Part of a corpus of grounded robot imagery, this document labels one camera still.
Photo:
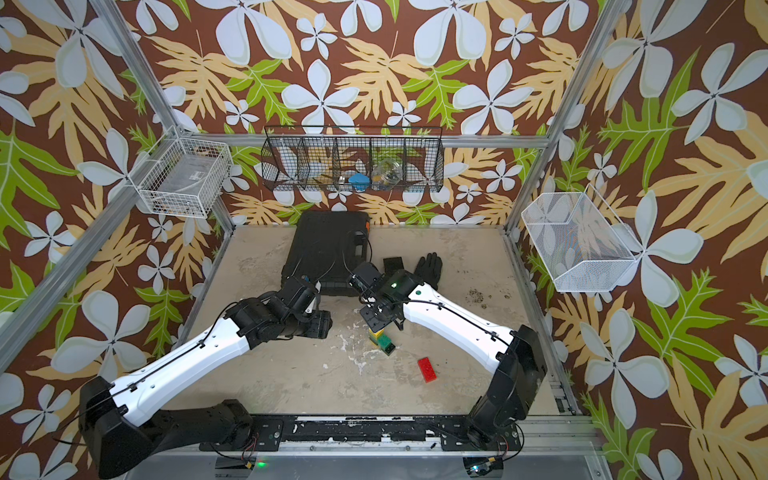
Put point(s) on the clear plastic in basket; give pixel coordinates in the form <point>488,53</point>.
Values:
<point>386,173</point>

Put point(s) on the black wire basket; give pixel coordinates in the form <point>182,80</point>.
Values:
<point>326,157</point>

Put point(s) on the black green work glove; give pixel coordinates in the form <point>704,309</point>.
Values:
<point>429,269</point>

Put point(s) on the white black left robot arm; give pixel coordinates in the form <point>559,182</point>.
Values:
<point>123,422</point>

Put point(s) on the small black battery box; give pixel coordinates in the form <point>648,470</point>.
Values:
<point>392,265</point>

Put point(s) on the dark green lego brick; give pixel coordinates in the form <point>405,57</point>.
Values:
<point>385,344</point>

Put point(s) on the white wire basket left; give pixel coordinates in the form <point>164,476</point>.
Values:
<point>185,177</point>

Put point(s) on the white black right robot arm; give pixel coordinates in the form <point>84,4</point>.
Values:
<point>514,358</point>

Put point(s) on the black plastic tool case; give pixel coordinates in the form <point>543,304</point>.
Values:
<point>327,246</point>

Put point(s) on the yellow lego brick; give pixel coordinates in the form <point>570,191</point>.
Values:
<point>375,336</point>

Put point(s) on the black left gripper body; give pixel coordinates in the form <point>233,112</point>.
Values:
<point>313,324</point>

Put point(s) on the white mesh basket right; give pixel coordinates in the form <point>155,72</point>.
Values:
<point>583,244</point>

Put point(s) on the blue object in basket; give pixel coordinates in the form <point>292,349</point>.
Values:
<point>359,182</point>

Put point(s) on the red lego brick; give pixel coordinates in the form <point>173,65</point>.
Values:
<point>427,370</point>

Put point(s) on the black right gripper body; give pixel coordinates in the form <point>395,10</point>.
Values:
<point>372,317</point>

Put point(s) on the aluminium frame post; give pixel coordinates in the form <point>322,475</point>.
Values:
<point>599,38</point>

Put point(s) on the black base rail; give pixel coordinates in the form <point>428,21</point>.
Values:
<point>273,433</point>

